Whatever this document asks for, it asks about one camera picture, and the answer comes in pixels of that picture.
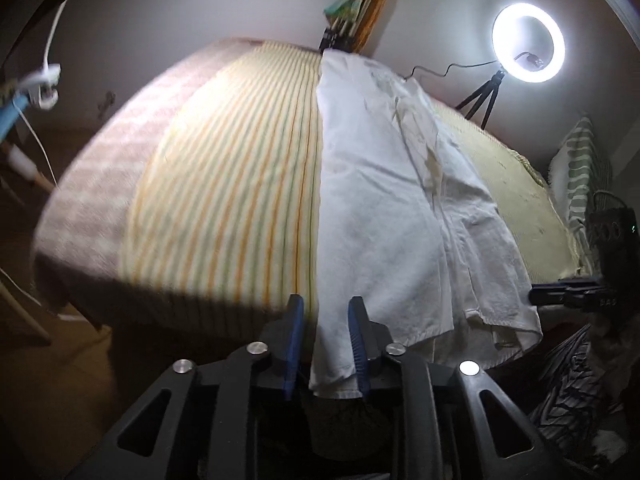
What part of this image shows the pink checked blanket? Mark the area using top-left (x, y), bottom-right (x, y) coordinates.
top-left (32, 38), bottom-right (258, 311)

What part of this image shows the white garment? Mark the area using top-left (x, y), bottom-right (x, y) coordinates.
top-left (310, 50), bottom-right (542, 399)

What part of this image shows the yellow striped bed sheet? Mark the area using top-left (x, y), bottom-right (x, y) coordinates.
top-left (118, 39), bottom-right (584, 344)

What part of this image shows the striped dark cloth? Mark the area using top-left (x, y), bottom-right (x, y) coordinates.
top-left (529, 325), bottom-right (631, 467)

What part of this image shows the white cable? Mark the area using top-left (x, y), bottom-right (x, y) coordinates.
top-left (8, 0), bottom-right (68, 191)

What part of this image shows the black ring light cable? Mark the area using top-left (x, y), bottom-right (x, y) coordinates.
top-left (402, 58), bottom-right (501, 82)

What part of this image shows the folded silver tripod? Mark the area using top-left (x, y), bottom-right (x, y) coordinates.
top-left (318, 0), bottom-right (388, 54)

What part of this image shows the small black tripod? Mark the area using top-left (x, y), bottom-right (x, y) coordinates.
top-left (454, 68), bottom-right (506, 129)

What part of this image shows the green white wavy pillow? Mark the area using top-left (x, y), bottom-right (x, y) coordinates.
top-left (548, 115), bottom-right (612, 274)

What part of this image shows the white ring light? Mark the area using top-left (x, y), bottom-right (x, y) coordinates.
top-left (491, 2), bottom-right (566, 84)

